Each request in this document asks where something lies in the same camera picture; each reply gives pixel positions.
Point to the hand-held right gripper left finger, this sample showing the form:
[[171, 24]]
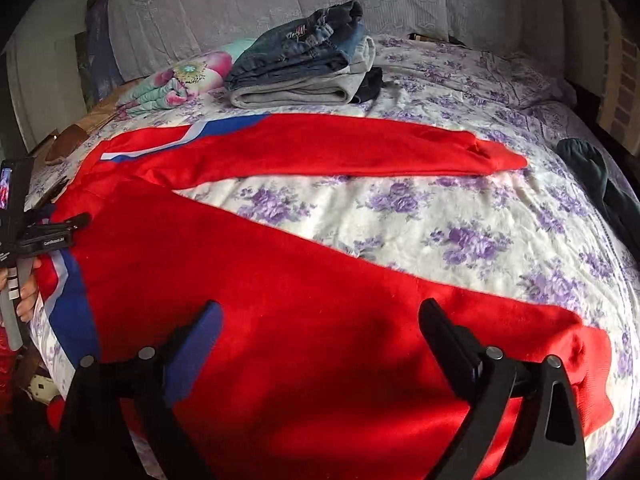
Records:
[[200, 342]]

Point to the purple floral bedspread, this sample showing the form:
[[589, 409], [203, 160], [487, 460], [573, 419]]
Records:
[[425, 230]]

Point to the person's left hand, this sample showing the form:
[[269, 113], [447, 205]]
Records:
[[29, 292]]

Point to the dark green cloth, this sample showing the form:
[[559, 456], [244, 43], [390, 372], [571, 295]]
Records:
[[587, 165]]

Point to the folded grey pants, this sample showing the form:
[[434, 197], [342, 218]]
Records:
[[300, 91]]

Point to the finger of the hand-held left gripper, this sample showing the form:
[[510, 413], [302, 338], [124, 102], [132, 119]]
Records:
[[62, 222]]

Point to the small dark brown object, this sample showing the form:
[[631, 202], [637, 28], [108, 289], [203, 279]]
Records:
[[420, 37]]

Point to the folded blue jeans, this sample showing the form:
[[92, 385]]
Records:
[[295, 47]]

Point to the folded floral pastel cloth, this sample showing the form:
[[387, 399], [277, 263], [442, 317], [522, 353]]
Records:
[[195, 75]]

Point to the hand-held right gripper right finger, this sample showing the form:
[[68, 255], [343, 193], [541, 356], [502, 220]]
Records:
[[442, 340]]

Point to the red pants with striped trim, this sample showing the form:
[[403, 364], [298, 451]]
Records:
[[300, 335]]

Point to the brown wooden object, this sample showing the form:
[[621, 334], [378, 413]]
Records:
[[67, 147]]

